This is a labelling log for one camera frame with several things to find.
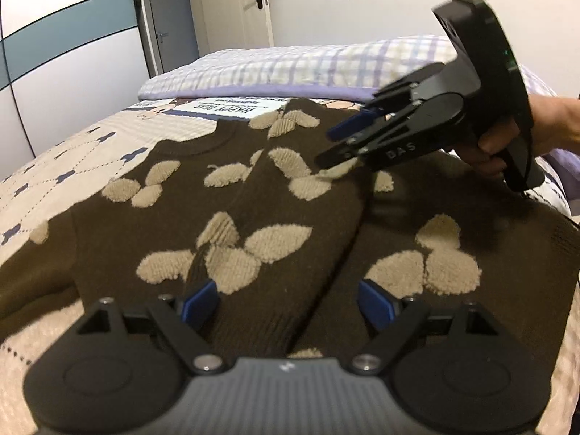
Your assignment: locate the grey door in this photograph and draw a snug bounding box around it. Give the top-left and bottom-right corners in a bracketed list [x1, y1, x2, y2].
[131, 0, 209, 78]

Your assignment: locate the brown flower-patterned sweater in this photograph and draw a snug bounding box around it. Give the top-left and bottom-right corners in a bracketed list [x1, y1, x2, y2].
[0, 97, 580, 361]

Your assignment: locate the sliding door wardrobe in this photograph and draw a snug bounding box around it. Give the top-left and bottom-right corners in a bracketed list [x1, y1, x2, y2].
[0, 0, 155, 168]

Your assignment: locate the person's right hand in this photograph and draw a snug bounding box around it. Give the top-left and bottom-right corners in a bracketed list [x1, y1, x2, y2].
[453, 94, 580, 177]

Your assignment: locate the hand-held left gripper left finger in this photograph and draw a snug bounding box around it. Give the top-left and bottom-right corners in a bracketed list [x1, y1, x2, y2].
[74, 279, 226, 375]

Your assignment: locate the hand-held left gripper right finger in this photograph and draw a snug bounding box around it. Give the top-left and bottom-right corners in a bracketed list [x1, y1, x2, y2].
[351, 279, 498, 375]

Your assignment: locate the white door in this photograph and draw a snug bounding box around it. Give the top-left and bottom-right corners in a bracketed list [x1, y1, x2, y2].
[186, 0, 275, 59]

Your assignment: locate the purple plaid quilt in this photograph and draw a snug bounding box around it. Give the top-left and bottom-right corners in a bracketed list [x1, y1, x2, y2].
[137, 34, 580, 218]

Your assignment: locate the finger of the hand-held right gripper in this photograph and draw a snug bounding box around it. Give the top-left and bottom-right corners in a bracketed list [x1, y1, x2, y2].
[314, 100, 432, 169]
[326, 62, 448, 142]

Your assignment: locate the bear printed blanket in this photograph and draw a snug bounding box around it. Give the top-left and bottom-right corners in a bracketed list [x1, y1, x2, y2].
[0, 95, 580, 435]

